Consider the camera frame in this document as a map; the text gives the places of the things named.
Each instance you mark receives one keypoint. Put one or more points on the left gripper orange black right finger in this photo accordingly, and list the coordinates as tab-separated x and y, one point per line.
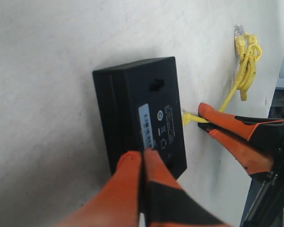
168	204

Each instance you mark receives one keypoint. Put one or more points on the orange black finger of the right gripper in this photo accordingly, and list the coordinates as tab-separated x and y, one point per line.
239	123

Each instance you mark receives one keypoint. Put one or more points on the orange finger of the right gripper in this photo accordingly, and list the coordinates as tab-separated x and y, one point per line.
252	160

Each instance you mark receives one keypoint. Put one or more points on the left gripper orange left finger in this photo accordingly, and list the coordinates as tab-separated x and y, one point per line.
117	204

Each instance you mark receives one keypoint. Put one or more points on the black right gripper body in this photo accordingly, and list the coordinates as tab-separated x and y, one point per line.
269	200

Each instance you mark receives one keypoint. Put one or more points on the small black box device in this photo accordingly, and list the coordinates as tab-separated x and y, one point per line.
139	107

